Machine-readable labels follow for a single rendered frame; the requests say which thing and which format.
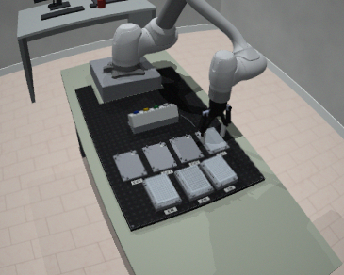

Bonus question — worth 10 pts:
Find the white button panel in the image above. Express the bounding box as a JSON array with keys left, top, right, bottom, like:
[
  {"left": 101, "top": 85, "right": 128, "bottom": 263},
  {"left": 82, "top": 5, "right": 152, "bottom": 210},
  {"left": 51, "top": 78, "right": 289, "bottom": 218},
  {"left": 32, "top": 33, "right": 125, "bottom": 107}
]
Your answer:
[{"left": 128, "top": 104, "right": 196, "bottom": 135}]

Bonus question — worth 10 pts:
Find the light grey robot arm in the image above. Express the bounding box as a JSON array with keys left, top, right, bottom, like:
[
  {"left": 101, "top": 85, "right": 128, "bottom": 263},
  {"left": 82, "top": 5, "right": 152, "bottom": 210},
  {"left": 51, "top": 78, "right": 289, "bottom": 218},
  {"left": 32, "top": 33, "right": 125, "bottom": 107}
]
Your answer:
[{"left": 103, "top": 0, "right": 267, "bottom": 104}]

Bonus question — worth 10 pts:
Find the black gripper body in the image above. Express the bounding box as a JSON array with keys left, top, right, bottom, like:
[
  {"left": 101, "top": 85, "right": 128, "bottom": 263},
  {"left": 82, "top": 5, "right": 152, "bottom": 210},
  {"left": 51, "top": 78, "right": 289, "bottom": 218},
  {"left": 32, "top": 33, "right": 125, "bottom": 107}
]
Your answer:
[{"left": 208, "top": 99, "right": 227, "bottom": 117}]

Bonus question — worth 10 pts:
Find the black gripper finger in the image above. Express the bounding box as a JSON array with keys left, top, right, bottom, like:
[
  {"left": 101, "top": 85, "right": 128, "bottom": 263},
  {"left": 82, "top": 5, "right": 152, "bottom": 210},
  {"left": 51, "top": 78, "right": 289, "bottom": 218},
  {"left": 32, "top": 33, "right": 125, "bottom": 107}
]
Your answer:
[
  {"left": 220, "top": 104, "right": 232, "bottom": 138},
  {"left": 197, "top": 109, "right": 218, "bottom": 144}
]

